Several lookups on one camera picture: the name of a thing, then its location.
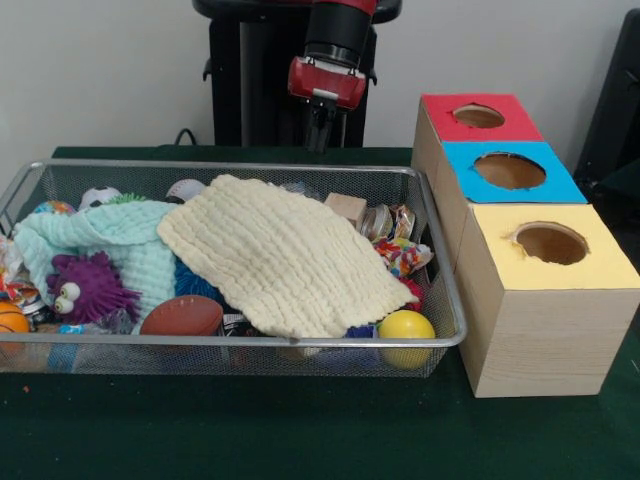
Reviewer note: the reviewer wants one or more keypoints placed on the dark green table cloth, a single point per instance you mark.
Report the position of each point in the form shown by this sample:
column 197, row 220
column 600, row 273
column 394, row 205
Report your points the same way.
column 300, row 430

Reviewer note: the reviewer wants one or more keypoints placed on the brown toy football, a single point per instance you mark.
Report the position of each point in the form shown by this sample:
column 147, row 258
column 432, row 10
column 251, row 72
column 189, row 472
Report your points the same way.
column 182, row 316

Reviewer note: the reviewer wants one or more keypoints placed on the small wooden block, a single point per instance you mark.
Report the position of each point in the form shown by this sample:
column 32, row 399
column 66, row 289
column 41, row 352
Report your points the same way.
column 346, row 207

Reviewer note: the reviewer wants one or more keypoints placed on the mint green cloth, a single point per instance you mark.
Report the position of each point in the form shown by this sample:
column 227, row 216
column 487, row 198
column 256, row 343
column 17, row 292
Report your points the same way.
column 120, row 235

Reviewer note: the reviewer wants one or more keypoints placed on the white ball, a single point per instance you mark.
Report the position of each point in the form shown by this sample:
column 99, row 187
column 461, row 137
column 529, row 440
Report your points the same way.
column 186, row 190

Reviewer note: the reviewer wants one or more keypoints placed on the orange toy basketball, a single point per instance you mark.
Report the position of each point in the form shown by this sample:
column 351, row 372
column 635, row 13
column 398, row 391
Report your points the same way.
column 10, row 320

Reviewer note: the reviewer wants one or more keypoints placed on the black chair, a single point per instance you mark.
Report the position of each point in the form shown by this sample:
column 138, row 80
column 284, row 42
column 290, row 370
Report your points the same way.
column 615, row 110

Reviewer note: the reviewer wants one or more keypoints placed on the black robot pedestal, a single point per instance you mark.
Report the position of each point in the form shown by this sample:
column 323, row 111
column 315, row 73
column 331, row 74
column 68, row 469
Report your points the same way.
column 250, row 90

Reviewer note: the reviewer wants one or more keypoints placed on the purple spiky toy with eyes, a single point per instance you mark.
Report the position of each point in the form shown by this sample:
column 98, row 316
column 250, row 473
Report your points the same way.
column 92, row 285

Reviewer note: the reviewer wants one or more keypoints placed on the clear plastic packet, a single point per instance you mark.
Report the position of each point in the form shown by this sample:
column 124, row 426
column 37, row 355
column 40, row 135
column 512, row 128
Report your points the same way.
column 303, row 189

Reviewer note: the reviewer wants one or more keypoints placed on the colourful crinkly packet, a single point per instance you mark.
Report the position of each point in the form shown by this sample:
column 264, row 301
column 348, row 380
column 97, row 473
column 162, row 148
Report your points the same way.
column 400, row 256

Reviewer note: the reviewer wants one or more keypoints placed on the cream yellow cloth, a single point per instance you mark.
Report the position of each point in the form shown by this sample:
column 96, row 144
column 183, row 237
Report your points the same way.
column 285, row 255

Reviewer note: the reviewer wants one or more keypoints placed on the small soccer ball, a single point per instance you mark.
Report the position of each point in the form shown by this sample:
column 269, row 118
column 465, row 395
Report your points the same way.
column 98, row 197

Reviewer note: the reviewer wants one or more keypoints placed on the yellow ball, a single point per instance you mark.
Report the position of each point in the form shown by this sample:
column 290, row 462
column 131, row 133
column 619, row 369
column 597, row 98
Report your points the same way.
column 406, row 326

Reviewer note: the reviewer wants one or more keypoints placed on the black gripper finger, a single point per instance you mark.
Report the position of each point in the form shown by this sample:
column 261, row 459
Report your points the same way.
column 327, row 128
column 314, row 126

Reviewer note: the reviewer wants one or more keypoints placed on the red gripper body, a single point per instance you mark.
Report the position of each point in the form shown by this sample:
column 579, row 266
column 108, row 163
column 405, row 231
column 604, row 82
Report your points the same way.
column 327, row 83

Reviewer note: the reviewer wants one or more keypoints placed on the clear mesh bin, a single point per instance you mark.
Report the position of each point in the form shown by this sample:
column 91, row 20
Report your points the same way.
column 120, row 356

